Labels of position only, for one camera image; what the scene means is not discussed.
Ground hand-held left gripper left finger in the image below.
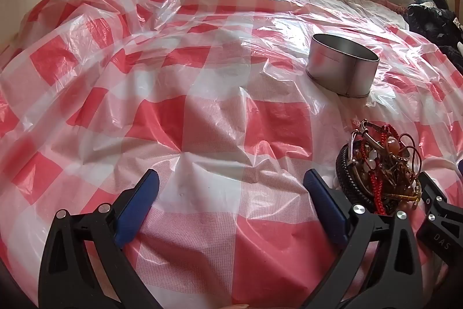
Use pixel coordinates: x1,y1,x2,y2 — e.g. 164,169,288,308
38,169,163,309

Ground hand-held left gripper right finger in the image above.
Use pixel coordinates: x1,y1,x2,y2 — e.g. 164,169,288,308
303,169,424,309

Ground black braided bracelet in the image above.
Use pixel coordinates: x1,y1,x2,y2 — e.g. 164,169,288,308
336,144,370,206

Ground pile of bracelets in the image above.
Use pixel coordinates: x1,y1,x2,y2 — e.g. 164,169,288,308
347,119,424,215

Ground round metal tin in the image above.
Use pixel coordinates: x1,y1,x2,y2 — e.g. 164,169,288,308
306,34,380,99

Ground red checkered plastic sheet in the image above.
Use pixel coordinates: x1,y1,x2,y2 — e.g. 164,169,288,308
0,0,463,309

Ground pile of dark clothes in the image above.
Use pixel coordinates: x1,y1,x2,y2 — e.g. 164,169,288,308
405,0,463,67

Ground pink cloth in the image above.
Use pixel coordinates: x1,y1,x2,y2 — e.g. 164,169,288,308
376,0,407,16

